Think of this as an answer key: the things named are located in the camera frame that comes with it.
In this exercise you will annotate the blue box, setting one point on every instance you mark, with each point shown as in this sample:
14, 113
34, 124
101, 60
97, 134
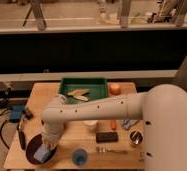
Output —
16, 113

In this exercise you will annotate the orange fruit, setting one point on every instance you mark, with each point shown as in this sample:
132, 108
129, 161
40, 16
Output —
115, 89

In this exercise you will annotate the orange carrot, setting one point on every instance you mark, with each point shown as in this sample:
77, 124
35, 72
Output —
113, 124

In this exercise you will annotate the green tray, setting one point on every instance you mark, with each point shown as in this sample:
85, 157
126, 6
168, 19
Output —
97, 88

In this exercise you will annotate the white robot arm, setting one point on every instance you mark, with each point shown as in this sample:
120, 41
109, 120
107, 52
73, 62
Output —
163, 110

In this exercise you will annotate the blue grey toy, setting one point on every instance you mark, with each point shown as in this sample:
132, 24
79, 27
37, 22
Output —
127, 124

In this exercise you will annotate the small metal cup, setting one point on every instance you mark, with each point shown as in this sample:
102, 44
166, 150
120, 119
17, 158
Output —
136, 138

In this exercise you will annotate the blue sponge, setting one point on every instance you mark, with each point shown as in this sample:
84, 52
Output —
42, 153

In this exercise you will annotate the wooden table board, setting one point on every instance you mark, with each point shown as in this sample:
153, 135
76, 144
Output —
75, 136

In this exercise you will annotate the purple bowl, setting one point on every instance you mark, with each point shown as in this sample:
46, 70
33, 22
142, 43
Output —
32, 147

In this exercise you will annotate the white cup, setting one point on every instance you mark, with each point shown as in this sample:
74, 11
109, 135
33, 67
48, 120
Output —
91, 125

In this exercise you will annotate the blue cup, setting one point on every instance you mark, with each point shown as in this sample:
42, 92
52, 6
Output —
79, 157

